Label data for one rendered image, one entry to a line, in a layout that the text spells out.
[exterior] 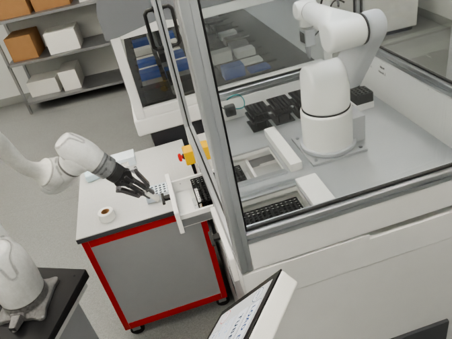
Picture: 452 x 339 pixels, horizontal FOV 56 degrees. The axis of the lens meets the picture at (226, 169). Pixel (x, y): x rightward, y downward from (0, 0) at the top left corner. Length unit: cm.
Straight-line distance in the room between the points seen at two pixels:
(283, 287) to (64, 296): 96
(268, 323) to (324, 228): 49
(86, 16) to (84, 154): 430
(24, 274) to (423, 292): 140
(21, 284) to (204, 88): 96
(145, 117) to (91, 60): 352
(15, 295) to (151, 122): 124
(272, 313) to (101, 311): 189
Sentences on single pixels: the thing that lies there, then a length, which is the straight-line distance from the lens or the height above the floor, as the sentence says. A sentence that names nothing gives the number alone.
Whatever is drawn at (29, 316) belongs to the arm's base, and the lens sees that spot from 170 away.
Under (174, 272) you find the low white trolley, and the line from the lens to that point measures 219.
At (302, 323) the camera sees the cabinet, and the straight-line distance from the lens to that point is 160.
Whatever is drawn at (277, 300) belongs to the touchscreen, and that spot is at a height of 119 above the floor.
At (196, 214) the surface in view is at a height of 88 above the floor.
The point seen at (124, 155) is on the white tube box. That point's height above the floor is 81.
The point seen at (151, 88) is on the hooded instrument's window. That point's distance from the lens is 242.
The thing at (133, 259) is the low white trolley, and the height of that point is 54.
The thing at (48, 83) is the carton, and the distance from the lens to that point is 572.
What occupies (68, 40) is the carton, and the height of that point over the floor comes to 74.
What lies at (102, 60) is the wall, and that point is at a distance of 592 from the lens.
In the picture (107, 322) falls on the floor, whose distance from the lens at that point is 265.
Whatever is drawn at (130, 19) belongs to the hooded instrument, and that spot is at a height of 143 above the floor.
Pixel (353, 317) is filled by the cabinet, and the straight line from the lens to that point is 170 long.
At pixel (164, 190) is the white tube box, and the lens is 201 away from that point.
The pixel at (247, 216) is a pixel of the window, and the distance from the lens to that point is 121.
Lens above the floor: 192
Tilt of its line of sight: 34 degrees down
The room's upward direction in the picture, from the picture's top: 12 degrees counter-clockwise
